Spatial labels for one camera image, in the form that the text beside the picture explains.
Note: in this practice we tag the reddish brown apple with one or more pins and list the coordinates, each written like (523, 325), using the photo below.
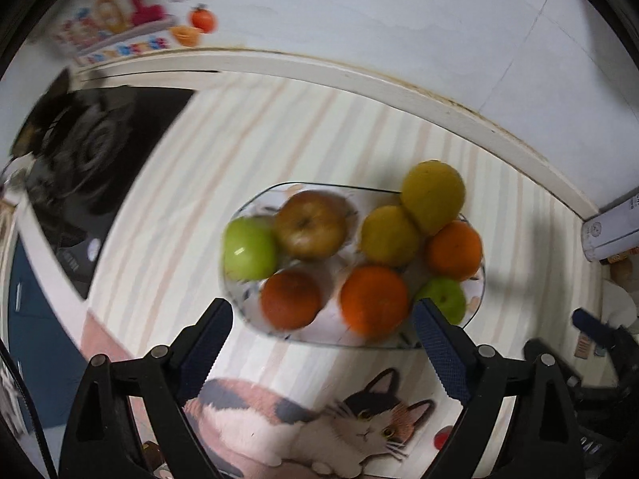
(292, 299)

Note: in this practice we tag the blue kitchen cabinet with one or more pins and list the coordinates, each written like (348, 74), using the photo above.
(35, 339)

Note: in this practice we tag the colourful wall sticker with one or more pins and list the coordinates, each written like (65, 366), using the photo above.
(130, 15)

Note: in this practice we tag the white crumpled packet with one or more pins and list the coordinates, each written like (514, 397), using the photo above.
(621, 307)

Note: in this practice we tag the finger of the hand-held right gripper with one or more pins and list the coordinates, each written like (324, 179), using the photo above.
(549, 359)
(594, 323)

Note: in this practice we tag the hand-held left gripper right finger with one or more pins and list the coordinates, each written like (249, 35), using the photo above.
(442, 354)

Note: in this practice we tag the striped table mat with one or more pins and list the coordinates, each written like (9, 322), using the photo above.
(209, 184)

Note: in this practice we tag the red cherry tomato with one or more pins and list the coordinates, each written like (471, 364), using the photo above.
(442, 439)

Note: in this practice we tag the grey gas canister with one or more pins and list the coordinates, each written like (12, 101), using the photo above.
(611, 232)

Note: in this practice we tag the orange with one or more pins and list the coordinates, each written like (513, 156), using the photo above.
(374, 300)
(455, 251)

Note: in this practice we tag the small brown card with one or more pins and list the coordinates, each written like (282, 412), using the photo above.
(582, 348)

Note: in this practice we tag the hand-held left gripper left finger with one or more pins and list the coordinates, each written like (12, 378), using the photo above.
(199, 354)

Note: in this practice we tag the oval floral ceramic plate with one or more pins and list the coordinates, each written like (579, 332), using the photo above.
(329, 329)

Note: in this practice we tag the black gas stove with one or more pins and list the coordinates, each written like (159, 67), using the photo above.
(95, 159)

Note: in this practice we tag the yellow lemon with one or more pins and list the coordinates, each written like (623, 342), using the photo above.
(389, 234)
(433, 197)

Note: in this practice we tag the green apple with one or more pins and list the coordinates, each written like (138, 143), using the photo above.
(447, 299)
(249, 254)

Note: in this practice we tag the cat shaped mat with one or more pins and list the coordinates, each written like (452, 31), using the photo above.
(299, 424)

